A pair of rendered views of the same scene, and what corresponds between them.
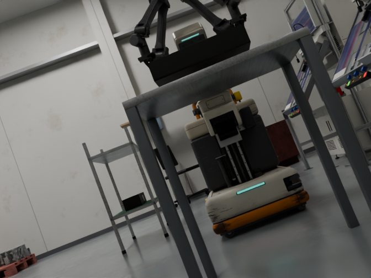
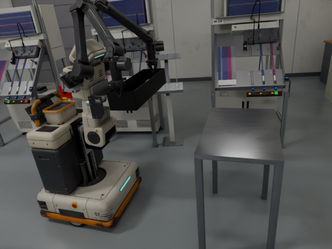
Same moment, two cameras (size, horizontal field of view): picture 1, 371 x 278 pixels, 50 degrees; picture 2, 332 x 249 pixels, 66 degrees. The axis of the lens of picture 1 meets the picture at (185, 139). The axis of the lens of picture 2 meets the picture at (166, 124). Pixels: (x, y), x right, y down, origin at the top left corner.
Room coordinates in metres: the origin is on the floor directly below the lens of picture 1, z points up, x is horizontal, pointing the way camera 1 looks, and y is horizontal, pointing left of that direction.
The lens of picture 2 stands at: (1.66, 1.32, 1.53)
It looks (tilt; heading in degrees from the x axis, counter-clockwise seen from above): 24 degrees down; 285
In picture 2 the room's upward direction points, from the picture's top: 6 degrees counter-clockwise
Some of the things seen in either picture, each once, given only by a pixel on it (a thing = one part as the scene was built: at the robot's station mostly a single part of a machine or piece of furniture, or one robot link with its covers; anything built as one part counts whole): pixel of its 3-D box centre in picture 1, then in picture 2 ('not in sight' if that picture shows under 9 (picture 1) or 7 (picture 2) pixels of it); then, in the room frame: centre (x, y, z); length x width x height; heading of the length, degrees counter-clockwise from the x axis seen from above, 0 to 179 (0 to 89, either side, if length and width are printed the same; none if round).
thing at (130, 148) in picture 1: (130, 188); not in sight; (4.16, 0.73, 0.55); 0.91 x 0.46 x 1.10; 3
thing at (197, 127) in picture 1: (229, 140); (72, 144); (2.91, -0.29, 0.59); 0.55 x 0.34 x 0.83; 86
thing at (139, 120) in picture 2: not in sight; (136, 105); (2.94, -1.92, 0.31); 0.70 x 0.65 x 0.62; 3
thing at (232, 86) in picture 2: not in sight; (246, 81); (1.47, -1.82, 0.65); 1.01 x 0.73 x 1.29; 93
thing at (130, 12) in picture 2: not in sight; (124, 13); (2.88, -1.80, 1.52); 0.51 x 0.13 x 0.27; 3
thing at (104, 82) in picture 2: not in sight; (103, 97); (2.52, -0.27, 0.99); 0.28 x 0.16 x 0.22; 86
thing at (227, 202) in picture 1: (252, 196); (92, 187); (2.81, -0.29, 0.16); 0.67 x 0.64 x 0.25; 176
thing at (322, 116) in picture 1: (332, 99); (32, 89); (4.37, -1.66, 0.66); 1.01 x 0.73 x 1.31; 93
